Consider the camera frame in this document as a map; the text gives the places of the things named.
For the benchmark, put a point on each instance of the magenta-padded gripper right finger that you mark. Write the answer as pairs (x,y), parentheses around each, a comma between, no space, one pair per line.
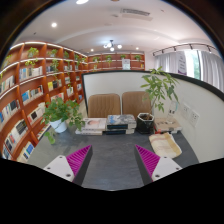
(166,165)

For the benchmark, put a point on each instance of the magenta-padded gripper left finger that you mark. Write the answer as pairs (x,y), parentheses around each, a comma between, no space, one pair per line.
(58,165)

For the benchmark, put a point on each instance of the cream towel with yellow stripes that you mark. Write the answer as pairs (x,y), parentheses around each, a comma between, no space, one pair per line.
(165,145)

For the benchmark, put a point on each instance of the red-edged book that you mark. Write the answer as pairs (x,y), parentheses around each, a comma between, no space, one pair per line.
(163,131)

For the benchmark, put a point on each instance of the white book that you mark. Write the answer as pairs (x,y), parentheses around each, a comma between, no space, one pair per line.
(88,132)
(95,123)

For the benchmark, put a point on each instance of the small tree in black pot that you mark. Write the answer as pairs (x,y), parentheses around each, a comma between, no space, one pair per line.
(145,125)

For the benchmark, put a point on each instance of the leafy plant in white pot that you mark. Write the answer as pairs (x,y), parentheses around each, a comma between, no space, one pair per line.
(60,111)

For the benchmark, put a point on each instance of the clear acrylic sign stand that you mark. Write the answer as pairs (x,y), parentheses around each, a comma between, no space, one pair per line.
(173,109)

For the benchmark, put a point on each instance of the tan upholstered chair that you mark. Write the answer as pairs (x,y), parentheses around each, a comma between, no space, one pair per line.
(135,103)
(104,106)

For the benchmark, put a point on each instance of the orange wooden bookshelf unit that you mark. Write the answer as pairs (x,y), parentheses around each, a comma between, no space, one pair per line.
(30,90)

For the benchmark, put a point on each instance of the white standing banner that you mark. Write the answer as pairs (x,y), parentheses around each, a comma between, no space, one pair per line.
(182,62)

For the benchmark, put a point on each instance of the white window curtains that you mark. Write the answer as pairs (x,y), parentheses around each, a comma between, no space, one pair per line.
(211,70)

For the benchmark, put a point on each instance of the white sign board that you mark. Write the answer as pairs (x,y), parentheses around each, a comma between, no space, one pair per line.
(126,64)

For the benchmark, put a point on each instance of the ceiling lamp with round bulbs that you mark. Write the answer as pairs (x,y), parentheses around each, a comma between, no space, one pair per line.
(111,46)

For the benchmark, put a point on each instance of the recessed ceiling lights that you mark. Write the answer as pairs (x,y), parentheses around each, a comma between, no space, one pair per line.
(54,24)

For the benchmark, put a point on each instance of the ceiling air vent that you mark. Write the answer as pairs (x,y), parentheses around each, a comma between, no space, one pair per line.
(135,13)

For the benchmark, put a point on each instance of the white wall socket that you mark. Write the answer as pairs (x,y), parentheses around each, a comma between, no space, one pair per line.
(186,111)
(194,118)

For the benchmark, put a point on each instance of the black track light rail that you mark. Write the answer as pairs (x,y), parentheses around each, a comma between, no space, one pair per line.
(181,45)

